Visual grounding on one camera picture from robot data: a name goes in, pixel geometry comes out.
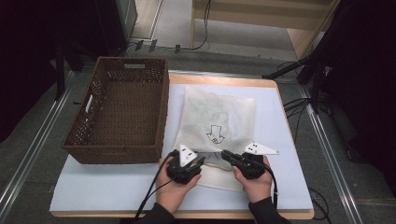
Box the black metal stand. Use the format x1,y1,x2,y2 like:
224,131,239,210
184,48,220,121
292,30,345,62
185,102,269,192
53,40,98,101

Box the person's left hand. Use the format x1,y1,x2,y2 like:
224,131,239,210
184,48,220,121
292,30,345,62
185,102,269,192
155,157,202,215

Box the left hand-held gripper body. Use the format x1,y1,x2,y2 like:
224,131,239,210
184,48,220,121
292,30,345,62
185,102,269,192
166,143,202,185

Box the right hand-held gripper cable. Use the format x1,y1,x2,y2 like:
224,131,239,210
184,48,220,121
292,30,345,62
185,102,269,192
253,160,279,209

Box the black tripod stand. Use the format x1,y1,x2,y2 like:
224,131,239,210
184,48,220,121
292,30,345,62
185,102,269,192
261,46,332,115

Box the thin black cable loop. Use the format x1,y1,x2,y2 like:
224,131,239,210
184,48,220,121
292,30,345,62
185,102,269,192
307,187,332,224

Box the left hand-held gripper cable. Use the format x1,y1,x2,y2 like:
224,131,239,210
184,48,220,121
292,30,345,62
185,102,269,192
134,150,180,220

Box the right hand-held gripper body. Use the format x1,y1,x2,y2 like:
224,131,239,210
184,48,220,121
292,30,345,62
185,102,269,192
232,142,280,180

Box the white table mat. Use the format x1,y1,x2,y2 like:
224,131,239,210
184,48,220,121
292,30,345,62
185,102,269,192
49,83,314,213

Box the light wooden shelf frame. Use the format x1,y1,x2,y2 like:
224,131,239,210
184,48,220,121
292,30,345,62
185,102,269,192
190,0,340,60

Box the brown wicker basket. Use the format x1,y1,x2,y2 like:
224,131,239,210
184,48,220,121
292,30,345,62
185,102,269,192
61,56,171,165

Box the person's right hand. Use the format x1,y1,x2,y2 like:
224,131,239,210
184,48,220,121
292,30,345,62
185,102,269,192
233,155,274,204

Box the long black floor cable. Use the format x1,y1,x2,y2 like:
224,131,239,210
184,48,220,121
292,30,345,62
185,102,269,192
155,0,213,52

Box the metal floor rail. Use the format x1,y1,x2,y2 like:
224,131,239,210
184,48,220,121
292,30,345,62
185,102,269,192
0,70,77,216
297,84,364,224

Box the dark cabinet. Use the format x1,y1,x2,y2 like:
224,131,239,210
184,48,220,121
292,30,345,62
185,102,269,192
93,0,139,57

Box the hand-held gripper cable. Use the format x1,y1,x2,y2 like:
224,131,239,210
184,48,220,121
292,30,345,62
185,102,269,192
134,150,180,220
253,160,279,209

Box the cream mesh laundry bag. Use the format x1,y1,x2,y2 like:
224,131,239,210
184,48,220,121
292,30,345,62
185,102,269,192
174,85,257,192

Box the bundle of black cables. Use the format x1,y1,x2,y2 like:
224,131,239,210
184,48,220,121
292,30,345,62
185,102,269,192
282,97,312,144

